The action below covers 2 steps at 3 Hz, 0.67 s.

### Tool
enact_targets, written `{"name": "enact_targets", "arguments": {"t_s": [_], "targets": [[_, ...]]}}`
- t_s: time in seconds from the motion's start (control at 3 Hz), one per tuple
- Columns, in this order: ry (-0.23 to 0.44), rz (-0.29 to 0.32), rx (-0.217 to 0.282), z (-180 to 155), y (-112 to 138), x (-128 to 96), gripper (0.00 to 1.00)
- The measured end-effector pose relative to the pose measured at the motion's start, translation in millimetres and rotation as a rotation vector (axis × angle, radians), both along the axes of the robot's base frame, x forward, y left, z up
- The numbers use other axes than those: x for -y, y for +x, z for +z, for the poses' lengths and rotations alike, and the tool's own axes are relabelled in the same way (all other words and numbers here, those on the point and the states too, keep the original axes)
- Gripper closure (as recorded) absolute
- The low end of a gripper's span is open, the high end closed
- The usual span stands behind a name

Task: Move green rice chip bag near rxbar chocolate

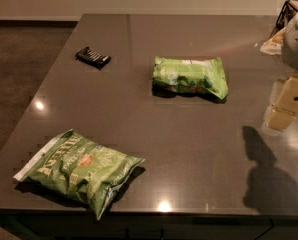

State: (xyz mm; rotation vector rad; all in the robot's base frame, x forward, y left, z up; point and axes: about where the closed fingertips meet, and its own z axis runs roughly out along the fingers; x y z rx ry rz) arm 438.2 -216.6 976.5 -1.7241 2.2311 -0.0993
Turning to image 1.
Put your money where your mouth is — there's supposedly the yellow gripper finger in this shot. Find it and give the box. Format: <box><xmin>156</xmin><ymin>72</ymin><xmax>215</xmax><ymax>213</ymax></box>
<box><xmin>265</xmin><ymin>76</ymin><xmax>298</xmax><ymax>131</ymax></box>

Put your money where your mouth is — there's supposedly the green rice chip bag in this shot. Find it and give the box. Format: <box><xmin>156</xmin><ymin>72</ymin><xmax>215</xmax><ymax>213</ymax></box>
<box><xmin>152</xmin><ymin>56</ymin><xmax>228</xmax><ymax>100</ymax></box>

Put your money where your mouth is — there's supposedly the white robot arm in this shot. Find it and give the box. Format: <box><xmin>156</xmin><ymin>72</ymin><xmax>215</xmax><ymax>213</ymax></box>
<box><xmin>260</xmin><ymin>0</ymin><xmax>298</xmax><ymax>131</ymax></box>

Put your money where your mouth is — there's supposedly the black rxbar chocolate bar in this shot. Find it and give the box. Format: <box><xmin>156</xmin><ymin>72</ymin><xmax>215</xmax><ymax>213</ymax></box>
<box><xmin>75</xmin><ymin>47</ymin><xmax>111</xmax><ymax>70</ymax></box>

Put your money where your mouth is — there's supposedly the green kettle chips bag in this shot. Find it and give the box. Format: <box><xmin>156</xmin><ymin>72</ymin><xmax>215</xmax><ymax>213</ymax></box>
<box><xmin>14</xmin><ymin>130</ymin><xmax>144</xmax><ymax>219</ymax></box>

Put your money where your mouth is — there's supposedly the crumpled white wrapper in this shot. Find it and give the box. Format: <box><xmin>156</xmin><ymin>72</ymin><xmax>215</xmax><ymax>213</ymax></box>
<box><xmin>260</xmin><ymin>28</ymin><xmax>285</xmax><ymax>55</ymax></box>

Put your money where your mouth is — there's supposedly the black wire basket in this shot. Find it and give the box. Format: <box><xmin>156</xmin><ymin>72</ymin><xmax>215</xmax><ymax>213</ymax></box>
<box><xmin>276</xmin><ymin>0</ymin><xmax>298</xmax><ymax>30</ymax></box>

